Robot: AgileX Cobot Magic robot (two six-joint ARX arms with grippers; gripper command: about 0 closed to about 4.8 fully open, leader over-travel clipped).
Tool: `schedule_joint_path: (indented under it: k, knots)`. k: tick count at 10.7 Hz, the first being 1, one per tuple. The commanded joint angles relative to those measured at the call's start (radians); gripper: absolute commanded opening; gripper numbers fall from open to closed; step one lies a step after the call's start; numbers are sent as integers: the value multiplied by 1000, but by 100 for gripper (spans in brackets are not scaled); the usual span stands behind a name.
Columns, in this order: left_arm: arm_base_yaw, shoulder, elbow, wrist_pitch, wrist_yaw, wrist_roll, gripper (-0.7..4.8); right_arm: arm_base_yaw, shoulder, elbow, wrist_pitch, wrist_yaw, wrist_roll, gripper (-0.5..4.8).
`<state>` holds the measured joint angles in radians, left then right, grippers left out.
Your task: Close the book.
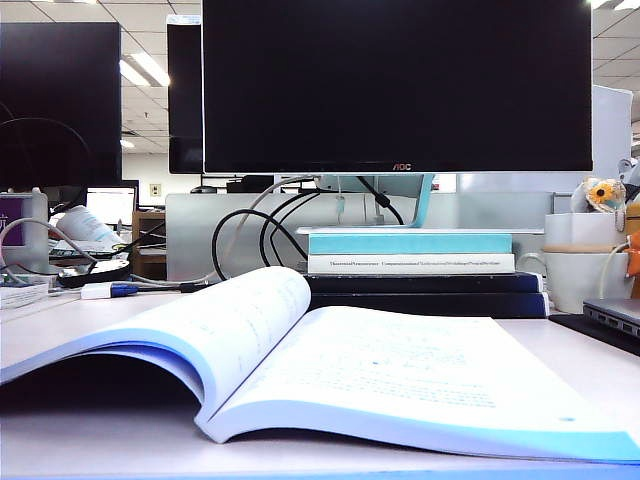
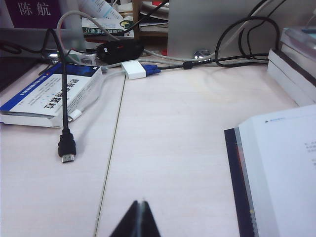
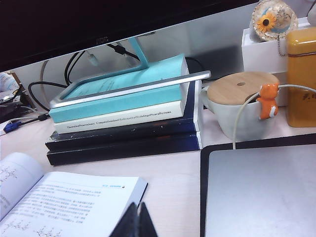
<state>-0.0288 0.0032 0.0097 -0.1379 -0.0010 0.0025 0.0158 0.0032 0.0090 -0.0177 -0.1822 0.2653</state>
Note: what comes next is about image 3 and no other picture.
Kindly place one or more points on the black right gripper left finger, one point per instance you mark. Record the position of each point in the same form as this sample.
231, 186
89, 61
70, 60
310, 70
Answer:
128, 222

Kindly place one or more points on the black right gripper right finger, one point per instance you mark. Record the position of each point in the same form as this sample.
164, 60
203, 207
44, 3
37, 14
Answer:
145, 224

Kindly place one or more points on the blue cover textbook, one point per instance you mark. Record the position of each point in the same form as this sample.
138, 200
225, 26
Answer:
61, 202

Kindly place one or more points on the worn navy hardcover book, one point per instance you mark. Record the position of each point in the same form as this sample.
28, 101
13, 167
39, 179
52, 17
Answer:
123, 134

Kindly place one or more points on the white book with spine text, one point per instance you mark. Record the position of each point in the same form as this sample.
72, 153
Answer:
111, 122

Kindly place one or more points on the teal paperback book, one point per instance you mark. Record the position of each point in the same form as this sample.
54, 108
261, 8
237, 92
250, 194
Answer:
118, 103

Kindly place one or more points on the silver laptop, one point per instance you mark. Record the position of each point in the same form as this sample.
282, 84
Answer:
261, 192

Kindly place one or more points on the white ceramic mug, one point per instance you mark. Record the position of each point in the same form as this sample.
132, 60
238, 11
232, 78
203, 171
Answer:
229, 121

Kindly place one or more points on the blue VGA connector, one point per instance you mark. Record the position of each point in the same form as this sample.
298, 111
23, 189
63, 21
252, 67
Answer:
10, 127

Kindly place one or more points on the round wooden mug lid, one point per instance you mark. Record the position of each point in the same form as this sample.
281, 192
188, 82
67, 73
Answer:
234, 91

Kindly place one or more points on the white hanging plug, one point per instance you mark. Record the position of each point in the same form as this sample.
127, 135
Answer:
91, 59

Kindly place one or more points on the silver and teal monitor stand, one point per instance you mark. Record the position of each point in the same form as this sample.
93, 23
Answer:
139, 54

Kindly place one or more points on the white labelled bottle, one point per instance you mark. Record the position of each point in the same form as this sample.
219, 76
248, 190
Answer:
7, 82

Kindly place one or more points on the white rectangular box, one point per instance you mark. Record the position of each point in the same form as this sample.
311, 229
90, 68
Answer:
261, 56

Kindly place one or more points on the black AOC computer monitor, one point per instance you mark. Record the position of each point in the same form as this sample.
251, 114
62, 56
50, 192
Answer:
74, 24

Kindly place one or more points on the yellow tin canister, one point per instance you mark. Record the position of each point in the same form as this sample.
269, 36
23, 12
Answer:
301, 74

